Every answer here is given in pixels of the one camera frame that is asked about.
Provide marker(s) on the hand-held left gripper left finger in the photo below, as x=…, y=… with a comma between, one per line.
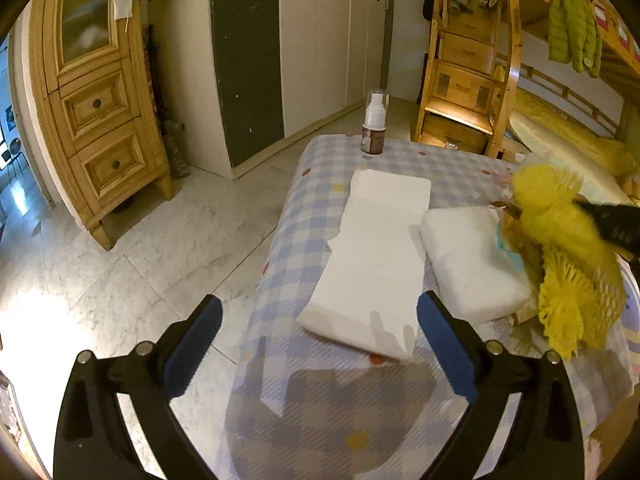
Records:
x=192, y=345

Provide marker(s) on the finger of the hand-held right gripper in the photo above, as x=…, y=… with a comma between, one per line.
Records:
x=619, y=222

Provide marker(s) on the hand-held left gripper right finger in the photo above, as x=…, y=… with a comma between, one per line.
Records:
x=447, y=345

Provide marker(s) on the yellow fringed cloth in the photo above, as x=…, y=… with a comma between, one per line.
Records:
x=550, y=200

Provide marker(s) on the yellow bedding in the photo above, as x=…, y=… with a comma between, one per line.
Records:
x=565, y=130

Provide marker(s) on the patterned leaning cloth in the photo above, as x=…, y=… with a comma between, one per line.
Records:
x=175, y=150

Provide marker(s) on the green puffer jacket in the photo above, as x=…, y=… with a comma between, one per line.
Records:
x=572, y=25

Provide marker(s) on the wooden stair drawers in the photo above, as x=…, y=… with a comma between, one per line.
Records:
x=462, y=85

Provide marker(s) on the wooden bunk bed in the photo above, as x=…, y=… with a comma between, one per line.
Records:
x=530, y=20

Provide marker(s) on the white pump bottle brown label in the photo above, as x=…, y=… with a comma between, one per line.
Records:
x=374, y=135

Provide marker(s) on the wooden cabinet with drawers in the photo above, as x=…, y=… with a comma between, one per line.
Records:
x=100, y=105

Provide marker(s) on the black wardrobe panel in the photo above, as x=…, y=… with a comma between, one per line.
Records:
x=247, y=60

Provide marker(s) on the white wardrobe with round holes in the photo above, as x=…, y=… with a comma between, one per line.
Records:
x=325, y=35

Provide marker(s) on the white paper tag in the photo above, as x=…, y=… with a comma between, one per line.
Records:
x=122, y=6

